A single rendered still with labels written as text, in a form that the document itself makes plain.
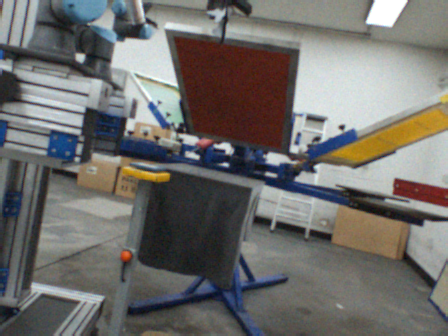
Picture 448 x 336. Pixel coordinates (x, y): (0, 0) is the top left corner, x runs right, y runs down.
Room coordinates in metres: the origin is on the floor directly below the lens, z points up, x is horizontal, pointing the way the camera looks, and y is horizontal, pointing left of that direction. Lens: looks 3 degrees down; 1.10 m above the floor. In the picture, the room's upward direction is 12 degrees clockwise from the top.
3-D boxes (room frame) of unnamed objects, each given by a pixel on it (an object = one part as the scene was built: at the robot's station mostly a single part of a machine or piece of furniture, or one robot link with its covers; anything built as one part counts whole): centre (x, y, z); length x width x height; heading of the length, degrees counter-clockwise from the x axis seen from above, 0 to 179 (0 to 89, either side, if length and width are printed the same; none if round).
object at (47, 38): (1.34, 0.62, 1.31); 0.15 x 0.15 x 0.10
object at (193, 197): (1.69, 0.09, 0.74); 0.45 x 0.03 x 0.43; 79
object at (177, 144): (2.72, 0.69, 1.05); 1.08 x 0.61 x 0.23; 109
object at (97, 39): (1.83, 0.65, 1.42); 0.13 x 0.12 x 0.14; 68
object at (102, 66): (1.83, 0.64, 1.31); 0.15 x 0.15 x 0.10
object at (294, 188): (2.57, -0.67, 0.91); 1.34 x 0.40 x 0.08; 49
